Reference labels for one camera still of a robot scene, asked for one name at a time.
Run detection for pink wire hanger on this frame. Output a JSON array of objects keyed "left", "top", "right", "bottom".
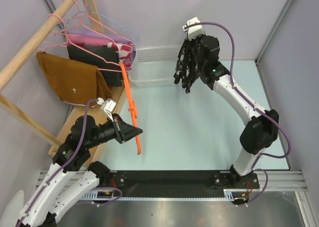
[
  {"left": 36, "top": 13, "right": 126, "bottom": 73},
  {"left": 57, "top": 0, "right": 140, "bottom": 44},
  {"left": 49, "top": 0, "right": 135, "bottom": 53}
]

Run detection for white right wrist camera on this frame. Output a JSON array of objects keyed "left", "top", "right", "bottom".
[{"left": 182, "top": 17, "right": 205, "bottom": 40}]

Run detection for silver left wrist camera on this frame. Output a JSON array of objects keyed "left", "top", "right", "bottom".
[{"left": 97, "top": 98, "right": 117, "bottom": 122}]

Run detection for brown trousers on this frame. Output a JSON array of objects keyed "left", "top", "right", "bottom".
[{"left": 36, "top": 52, "right": 112, "bottom": 106}]

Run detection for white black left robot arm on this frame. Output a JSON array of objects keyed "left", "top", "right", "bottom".
[{"left": 16, "top": 114, "right": 143, "bottom": 227}]

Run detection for white slotted cable duct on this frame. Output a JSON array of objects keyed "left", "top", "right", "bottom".
[{"left": 80, "top": 188, "right": 249, "bottom": 203}]

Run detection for white plastic basket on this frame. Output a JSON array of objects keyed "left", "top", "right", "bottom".
[{"left": 128, "top": 45, "right": 180, "bottom": 88}]

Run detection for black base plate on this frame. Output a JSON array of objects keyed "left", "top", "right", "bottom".
[{"left": 110, "top": 170, "right": 260, "bottom": 193}]

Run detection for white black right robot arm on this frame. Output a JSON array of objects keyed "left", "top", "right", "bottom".
[{"left": 198, "top": 35, "right": 279, "bottom": 188}]

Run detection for blue wire hanger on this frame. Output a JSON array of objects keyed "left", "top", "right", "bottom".
[{"left": 57, "top": 0, "right": 140, "bottom": 42}]

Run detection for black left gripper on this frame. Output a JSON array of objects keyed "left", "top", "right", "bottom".
[{"left": 86, "top": 113, "right": 143, "bottom": 148}]

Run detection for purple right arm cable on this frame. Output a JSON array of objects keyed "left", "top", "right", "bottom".
[{"left": 184, "top": 22, "right": 291, "bottom": 208}]

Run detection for orange plastic hanger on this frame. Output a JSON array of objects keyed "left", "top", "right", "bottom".
[{"left": 119, "top": 61, "right": 143, "bottom": 155}]

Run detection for pink trousers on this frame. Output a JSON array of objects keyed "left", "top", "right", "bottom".
[{"left": 66, "top": 33, "right": 137, "bottom": 72}]

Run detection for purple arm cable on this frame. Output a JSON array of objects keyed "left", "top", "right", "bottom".
[
  {"left": 16, "top": 99, "right": 123, "bottom": 227},
  {"left": 184, "top": 22, "right": 291, "bottom": 208}
]

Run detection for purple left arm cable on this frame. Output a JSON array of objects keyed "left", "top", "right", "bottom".
[{"left": 16, "top": 99, "right": 123, "bottom": 227}]

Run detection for aluminium corner post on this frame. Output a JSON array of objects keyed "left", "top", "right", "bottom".
[{"left": 255, "top": 0, "right": 295, "bottom": 66}]

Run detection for lilac trousers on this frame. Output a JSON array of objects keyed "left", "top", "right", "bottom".
[{"left": 68, "top": 29, "right": 137, "bottom": 61}]

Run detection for wooden clothes rack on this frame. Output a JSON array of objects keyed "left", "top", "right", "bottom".
[{"left": 0, "top": 0, "right": 127, "bottom": 167}]

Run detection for black white patterned trousers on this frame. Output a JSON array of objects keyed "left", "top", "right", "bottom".
[{"left": 173, "top": 35, "right": 202, "bottom": 94}]

